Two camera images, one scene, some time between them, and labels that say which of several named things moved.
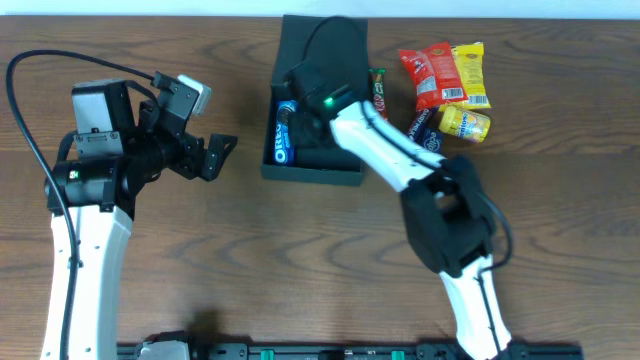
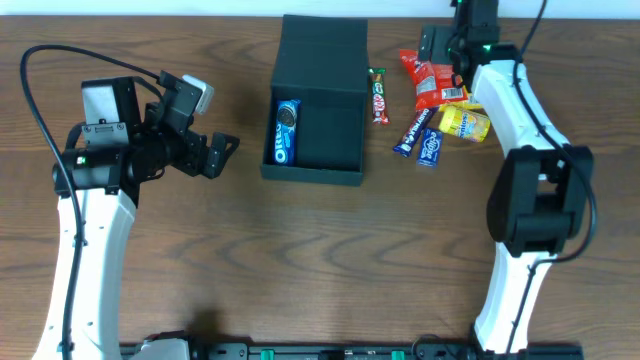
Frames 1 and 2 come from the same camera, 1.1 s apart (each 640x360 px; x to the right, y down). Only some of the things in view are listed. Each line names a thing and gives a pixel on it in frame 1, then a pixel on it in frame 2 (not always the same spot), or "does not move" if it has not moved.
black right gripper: x=304 y=132 -> x=428 y=42
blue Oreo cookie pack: x=284 y=152 does not move
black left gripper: x=195 y=157 does not move
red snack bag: x=435 y=74 does not move
